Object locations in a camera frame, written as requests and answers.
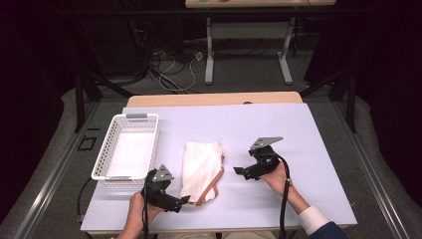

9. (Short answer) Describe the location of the white floor cable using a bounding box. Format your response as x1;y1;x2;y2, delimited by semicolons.
158;54;197;94

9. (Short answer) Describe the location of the hand-held gripper black cable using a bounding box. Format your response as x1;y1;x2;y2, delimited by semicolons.
140;178;150;239
278;153;293;239

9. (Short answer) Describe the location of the cream baby bodysuit brown trim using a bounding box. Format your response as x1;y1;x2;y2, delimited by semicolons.
178;140;227;207

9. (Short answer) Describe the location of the left hand-held gripper black cable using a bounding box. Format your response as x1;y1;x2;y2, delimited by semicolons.
140;178;150;239

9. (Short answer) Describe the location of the black metal stand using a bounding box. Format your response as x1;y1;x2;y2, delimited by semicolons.
300;68;357;133
74;71;133;133

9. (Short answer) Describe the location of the black floor cable bundle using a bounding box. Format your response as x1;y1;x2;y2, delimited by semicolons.
128;16;160;84

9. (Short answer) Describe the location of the black floor socket frame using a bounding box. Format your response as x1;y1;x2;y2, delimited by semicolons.
77;134;98;152

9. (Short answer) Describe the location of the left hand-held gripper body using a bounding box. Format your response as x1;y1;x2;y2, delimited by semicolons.
140;163;175;210

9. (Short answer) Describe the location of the thin black cable beside table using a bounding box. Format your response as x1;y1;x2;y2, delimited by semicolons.
77;177;94;224

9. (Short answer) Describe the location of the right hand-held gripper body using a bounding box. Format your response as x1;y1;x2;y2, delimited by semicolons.
248;136;285;177

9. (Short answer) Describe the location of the white perforated plastic basket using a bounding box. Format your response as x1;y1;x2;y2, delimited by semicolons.
91;113;160;186

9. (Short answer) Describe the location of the aluminium floor rail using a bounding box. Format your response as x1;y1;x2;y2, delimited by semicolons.
332;103;412;239
13;103;101;239

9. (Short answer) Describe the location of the wooden table with white legs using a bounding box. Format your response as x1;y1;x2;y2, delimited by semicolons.
184;0;337;86

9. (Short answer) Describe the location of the person's left hand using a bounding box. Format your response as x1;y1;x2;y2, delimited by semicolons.
126;191;165;231

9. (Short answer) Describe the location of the right hand-held gripper black cable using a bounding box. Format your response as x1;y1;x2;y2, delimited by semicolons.
278;153;293;239

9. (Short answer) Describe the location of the person's right hand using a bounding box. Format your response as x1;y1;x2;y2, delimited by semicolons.
260;161;295;200

